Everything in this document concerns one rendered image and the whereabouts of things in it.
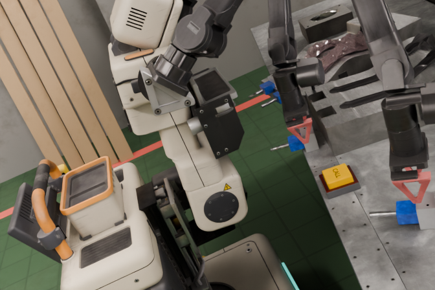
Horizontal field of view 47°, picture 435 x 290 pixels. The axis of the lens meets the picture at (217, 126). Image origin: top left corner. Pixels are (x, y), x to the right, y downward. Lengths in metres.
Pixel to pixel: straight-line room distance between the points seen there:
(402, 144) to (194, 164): 0.62
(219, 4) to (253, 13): 3.09
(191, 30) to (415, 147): 0.51
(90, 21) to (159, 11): 2.78
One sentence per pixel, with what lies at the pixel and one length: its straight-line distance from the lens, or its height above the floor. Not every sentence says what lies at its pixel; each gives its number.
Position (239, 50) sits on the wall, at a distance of 4.21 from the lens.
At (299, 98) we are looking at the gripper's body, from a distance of 1.33.
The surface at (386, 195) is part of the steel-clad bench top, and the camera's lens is 1.19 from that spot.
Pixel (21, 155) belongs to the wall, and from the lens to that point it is 4.38.
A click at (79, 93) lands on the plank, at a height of 0.56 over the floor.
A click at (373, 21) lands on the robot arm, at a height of 1.21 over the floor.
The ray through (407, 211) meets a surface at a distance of 1.08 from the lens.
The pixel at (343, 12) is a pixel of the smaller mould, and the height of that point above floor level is 0.87.
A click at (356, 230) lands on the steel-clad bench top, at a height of 0.80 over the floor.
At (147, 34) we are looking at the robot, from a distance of 1.24.
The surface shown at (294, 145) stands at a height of 0.83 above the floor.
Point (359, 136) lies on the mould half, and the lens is 1.35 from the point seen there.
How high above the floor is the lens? 1.54
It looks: 26 degrees down
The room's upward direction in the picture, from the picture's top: 23 degrees counter-clockwise
